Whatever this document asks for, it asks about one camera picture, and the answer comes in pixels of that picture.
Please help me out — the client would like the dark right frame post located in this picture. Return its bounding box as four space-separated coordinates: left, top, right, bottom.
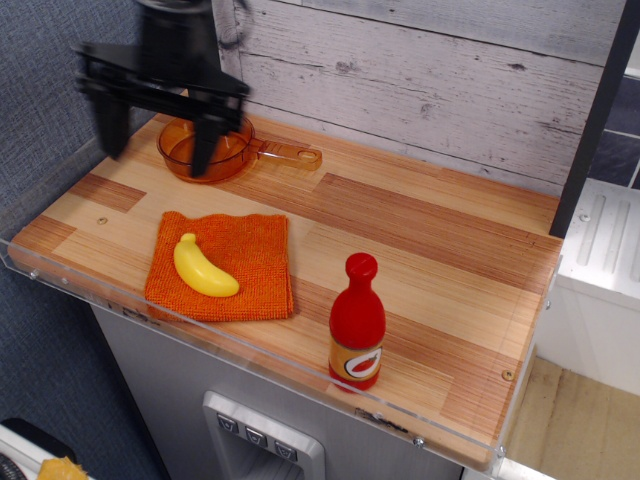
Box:
549 0 639 239

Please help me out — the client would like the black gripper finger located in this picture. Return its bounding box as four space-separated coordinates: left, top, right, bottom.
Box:
93 94 130 159
191 117 230 178

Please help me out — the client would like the yellow object at corner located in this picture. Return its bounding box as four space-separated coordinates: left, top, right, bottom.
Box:
36 457 90 480

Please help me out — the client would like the clear acrylic table guard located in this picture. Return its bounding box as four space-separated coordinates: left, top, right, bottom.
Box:
0 69 564 476

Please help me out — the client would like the grey toy fridge cabinet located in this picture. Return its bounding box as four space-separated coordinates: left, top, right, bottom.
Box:
95 307 463 479

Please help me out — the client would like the red toy sauce bottle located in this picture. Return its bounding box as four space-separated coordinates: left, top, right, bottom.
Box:
328 252 386 390

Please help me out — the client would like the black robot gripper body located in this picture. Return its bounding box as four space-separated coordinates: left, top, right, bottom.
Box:
76 1 249 125

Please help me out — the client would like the orange transparent plastic pot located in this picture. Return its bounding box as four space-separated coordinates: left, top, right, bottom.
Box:
157 118 322 184

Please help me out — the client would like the white toy sink unit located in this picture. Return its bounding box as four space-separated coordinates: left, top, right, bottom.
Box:
534 180 639 394

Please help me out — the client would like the black white object at corner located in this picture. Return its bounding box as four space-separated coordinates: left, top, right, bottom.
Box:
1 418 77 479

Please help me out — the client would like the yellow toy banana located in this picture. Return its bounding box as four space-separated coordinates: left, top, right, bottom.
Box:
173 233 240 298

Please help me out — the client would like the orange woven cloth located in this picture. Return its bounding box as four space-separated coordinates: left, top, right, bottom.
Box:
144 211 294 322

